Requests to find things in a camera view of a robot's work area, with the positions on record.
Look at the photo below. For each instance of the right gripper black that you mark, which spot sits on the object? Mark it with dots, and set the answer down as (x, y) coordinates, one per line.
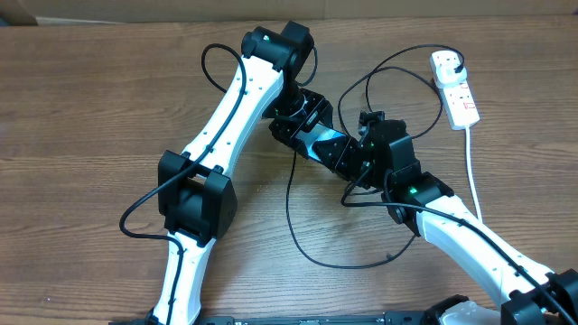
(345, 147)

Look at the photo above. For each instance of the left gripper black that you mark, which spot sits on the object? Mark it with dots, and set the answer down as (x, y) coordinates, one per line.
(319, 106)

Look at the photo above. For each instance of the blue Galaxy smartphone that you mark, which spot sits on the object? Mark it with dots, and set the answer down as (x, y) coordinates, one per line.
(320, 134)

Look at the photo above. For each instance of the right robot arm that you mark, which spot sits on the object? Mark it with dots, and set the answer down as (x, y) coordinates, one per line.
(523, 290)

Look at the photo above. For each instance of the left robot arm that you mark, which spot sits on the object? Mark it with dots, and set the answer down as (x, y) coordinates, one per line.
(196, 196)

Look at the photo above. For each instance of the white charger plug adapter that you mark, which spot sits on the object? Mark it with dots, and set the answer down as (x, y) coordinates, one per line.
(446, 76)

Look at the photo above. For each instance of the white power strip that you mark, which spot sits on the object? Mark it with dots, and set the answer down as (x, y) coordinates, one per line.
(458, 101)

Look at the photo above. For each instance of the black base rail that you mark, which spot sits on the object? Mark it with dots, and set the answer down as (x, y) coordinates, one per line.
(455, 310)

